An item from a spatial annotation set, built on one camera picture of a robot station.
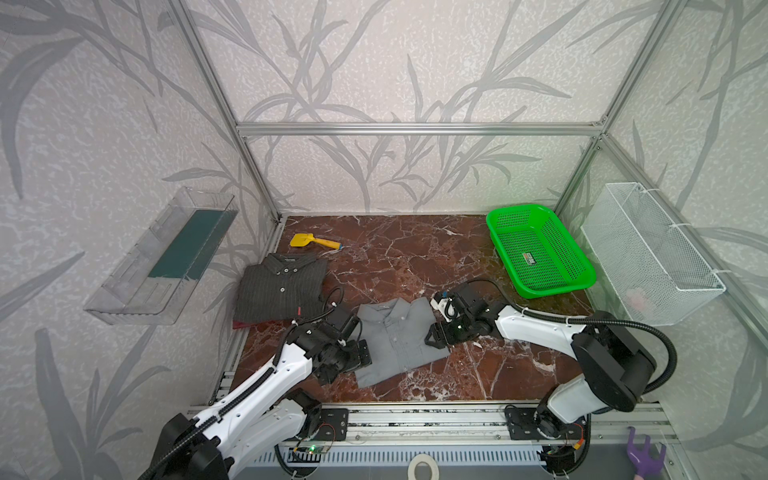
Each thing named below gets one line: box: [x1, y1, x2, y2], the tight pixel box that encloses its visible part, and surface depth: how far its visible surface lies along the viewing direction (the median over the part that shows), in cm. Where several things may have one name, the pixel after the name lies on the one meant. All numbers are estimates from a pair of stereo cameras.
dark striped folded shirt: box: [233, 253, 329, 329], surface depth 95 cm
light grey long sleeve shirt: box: [355, 297, 450, 388], surface depth 85 cm
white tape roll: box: [408, 453, 440, 480], surface depth 69 cm
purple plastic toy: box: [627, 426, 667, 479], surface depth 70 cm
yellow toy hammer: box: [289, 233, 342, 250], surface depth 113 cm
